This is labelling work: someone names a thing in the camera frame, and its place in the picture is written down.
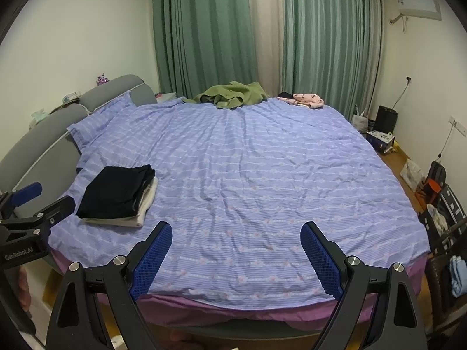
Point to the purple striped floral bedsheet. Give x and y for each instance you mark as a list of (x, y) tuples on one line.
[(236, 186)]

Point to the green curtain right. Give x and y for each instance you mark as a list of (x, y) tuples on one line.
[(333, 48)]

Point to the olive green garment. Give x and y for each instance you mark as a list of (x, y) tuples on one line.
[(230, 96)]

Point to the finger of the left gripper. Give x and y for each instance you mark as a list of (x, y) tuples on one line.
[(25, 194), (53, 214)]

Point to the white air conditioner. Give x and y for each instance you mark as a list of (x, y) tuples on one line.
[(429, 9)]

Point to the black pants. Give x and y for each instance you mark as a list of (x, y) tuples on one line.
[(115, 193)]

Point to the white blue cardboard box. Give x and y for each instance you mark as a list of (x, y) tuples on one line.
[(381, 142)]

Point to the grey bed headboard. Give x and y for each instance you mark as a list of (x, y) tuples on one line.
[(48, 155)]

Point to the green curtain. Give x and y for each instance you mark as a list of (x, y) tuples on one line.
[(201, 43), (333, 48)]

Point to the pink patterned garment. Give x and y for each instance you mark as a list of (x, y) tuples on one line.
[(306, 100)]

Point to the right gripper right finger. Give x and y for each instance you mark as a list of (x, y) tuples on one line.
[(395, 318)]

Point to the black orange backpack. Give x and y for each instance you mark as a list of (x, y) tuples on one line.
[(427, 192)]

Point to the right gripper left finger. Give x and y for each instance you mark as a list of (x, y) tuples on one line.
[(76, 321)]

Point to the green curtain left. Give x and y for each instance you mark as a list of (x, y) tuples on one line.
[(201, 43)]

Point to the beige sheer curtain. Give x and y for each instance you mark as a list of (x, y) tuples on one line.
[(268, 27)]

